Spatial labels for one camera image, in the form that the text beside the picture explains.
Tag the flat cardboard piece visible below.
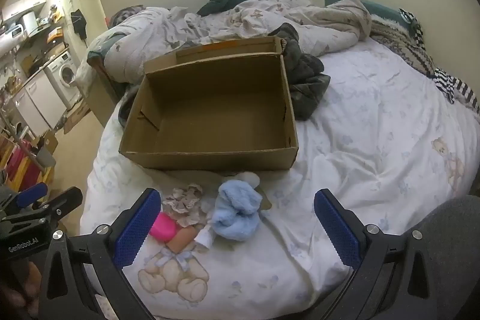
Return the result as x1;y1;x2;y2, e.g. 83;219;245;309
62;104;92;135

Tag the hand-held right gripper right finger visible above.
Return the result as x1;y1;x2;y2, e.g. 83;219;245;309
313;188;462;320

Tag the black and white striped cloth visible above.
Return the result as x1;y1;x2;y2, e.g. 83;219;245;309
431;68;480;114

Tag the crumpled floral duvet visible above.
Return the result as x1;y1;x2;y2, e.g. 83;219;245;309
87;0;372;84

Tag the light blue plush toy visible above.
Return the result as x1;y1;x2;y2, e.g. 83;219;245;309
212;171;263;243

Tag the knitted patterned blanket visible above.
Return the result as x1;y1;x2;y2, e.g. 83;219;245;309
369;14;439;77

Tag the wooden bed frame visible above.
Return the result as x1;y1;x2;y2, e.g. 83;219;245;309
87;54;124;127

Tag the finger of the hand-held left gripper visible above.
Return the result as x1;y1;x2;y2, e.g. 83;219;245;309
11;182;49;210
0;187;84;231

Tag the doll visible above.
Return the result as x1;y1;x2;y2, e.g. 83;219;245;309
149;183;212;243

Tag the cardboard box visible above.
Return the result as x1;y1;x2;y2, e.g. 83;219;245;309
118;36;299;172

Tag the pink and yellow rack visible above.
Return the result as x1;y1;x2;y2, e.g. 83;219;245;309
0;140;42;186

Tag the black hanging garment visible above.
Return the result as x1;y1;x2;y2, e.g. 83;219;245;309
70;9;89;40

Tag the white kitchen appliance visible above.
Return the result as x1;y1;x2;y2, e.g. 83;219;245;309
20;12;38;36

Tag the white cabinet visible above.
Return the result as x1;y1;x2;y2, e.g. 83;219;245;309
13;74;66;137

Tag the grey patterned pillow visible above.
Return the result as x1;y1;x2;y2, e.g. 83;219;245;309
109;5;147;28

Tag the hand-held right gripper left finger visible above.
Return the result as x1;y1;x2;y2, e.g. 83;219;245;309
37;188;162;320

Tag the white washing machine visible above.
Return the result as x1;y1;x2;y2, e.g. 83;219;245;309
45;51;81;109

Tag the dark checkered cloth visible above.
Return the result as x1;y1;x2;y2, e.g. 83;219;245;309
397;8;424;39

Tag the dark quilted jacket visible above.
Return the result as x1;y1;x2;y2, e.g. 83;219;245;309
268;22;331;121

